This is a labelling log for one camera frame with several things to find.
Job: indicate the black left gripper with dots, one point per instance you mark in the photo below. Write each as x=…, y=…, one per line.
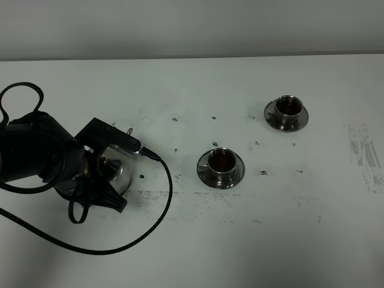
x=82, y=181

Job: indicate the stainless steel teapot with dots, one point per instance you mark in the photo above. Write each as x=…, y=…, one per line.
x=114, y=166

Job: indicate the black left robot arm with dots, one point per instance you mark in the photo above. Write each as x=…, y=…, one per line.
x=36, y=144

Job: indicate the near stainless steel saucer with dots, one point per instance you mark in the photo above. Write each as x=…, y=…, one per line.
x=223, y=182

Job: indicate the stainless steel saucer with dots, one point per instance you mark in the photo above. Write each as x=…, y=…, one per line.
x=223, y=182
x=286, y=124

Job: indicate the near stainless steel teacup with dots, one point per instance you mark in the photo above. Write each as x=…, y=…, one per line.
x=218, y=162

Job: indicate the stainless steel teacup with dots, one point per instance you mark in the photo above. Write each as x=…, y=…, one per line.
x=285, y=108
x=218, y=162

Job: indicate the far stainless steel saucer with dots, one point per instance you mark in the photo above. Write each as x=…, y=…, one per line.
x=286, y=124

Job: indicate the far stainless steel teacup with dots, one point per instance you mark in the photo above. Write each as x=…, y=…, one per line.
x=285, y=108

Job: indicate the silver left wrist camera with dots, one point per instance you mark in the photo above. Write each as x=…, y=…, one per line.
x=99, y=135

